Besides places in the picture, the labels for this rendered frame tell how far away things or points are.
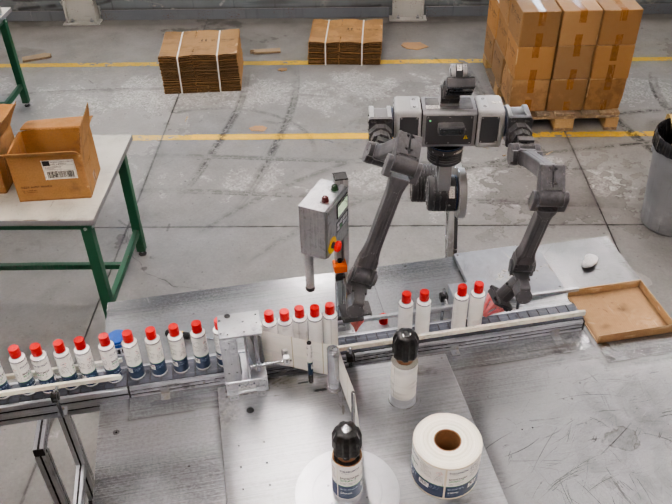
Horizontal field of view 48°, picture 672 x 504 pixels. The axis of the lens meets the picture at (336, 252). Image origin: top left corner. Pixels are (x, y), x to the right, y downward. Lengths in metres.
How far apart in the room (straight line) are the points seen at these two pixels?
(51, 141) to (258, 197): 1.57
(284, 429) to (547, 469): 0.83
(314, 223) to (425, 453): 0.77
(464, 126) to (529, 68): 2.95
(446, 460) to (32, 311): 2.86
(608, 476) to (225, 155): 3.79
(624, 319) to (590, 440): 0.61
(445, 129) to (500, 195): 2.39
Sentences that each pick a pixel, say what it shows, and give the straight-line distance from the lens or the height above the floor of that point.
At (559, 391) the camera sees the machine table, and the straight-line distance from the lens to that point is 2.73.
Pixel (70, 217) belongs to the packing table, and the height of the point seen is 0.78.
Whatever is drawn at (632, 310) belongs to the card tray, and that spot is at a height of 0.83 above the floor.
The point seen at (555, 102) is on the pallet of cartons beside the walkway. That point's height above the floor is 0.21.
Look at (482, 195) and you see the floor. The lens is 5.09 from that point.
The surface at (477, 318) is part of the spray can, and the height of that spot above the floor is 0.94.
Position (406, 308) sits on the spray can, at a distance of 2.63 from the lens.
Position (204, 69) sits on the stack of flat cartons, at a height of 0.20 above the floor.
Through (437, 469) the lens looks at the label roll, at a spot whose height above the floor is 1.01.
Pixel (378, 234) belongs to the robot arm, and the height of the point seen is 1.40.
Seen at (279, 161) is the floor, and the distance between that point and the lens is 5.41.
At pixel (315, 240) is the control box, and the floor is 1.36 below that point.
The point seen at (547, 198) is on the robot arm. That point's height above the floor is 1.52.
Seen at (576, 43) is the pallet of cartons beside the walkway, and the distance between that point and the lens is 5.71.
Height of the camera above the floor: 2.81
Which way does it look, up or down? 38 degrees down
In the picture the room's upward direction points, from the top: 1 degrees counter-clockwise
